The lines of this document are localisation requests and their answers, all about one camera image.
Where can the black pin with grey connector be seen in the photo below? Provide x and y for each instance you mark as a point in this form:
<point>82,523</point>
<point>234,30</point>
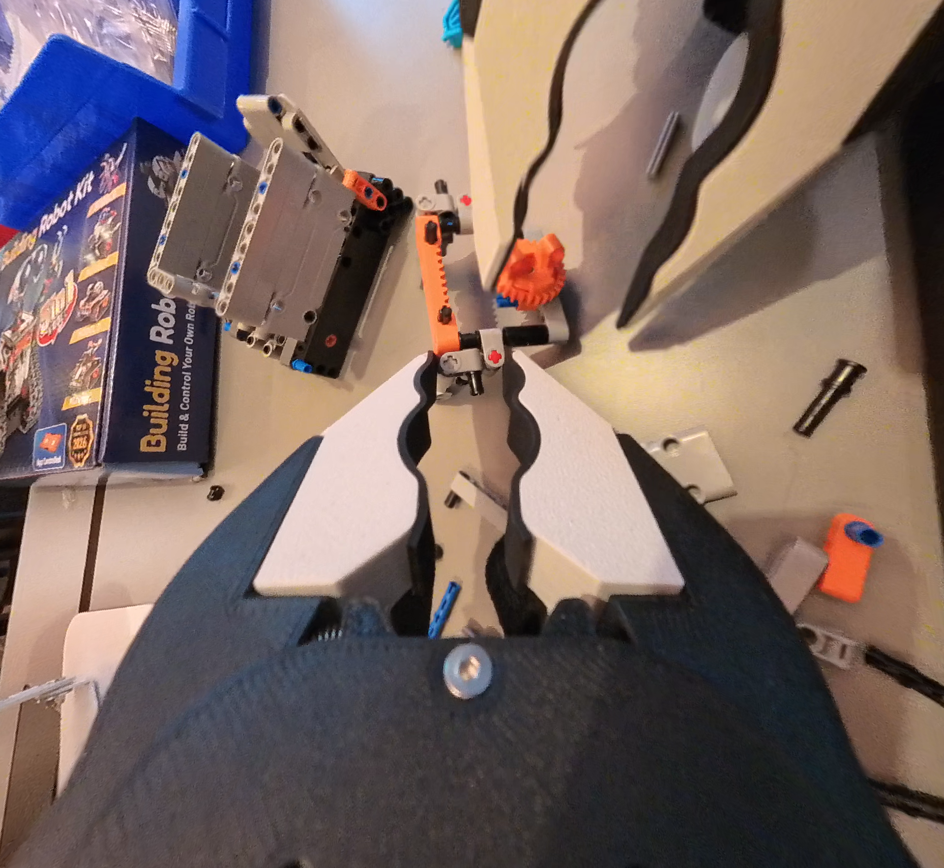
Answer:
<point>834,643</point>

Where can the small grey axle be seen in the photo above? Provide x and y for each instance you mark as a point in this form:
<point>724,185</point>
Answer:
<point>664,143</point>

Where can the small orange grey subassembly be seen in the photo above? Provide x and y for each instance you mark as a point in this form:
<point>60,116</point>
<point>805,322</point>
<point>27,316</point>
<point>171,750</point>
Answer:
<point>432,278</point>

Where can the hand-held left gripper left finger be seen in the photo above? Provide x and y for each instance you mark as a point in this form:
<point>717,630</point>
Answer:
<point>339,514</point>

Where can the small grey bracket piece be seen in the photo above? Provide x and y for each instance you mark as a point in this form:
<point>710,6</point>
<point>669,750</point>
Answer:
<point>475,492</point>

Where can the grey straight beam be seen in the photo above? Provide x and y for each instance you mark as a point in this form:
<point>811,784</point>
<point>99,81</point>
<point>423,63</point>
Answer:
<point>797,573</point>

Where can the grey black robot model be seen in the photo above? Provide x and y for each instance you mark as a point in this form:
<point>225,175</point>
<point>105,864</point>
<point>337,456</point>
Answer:
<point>266,234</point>

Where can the blue storage bin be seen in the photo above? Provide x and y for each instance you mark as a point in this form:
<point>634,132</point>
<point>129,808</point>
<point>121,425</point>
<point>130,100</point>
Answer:
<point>207,57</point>

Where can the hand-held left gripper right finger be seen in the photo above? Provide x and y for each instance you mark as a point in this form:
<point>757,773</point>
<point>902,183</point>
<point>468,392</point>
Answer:
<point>590,514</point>

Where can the small orange piece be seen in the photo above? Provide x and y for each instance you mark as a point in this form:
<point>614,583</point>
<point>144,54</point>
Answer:
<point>848,559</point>

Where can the loose black pin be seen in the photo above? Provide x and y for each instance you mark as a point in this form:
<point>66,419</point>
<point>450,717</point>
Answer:
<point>826,399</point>

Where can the light grey panel piece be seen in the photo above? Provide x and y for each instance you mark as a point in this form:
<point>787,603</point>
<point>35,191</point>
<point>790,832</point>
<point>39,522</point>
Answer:
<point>693,463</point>

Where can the grey beam with black pin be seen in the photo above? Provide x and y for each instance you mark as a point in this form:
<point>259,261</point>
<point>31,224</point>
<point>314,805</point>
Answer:
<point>546,326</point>

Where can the blue robot kit box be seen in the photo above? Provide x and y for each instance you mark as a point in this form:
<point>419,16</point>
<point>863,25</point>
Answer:
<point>89,323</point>

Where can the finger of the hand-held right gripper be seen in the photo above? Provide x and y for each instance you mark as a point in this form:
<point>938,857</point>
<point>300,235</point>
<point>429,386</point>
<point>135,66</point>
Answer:
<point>531,43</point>
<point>856,28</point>

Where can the cyan curved rim piece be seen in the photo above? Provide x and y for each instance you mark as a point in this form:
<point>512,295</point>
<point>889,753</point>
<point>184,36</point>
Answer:
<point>452,22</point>

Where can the small orange gear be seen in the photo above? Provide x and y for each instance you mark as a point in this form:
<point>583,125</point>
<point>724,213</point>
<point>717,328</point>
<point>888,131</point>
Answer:
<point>531,271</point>

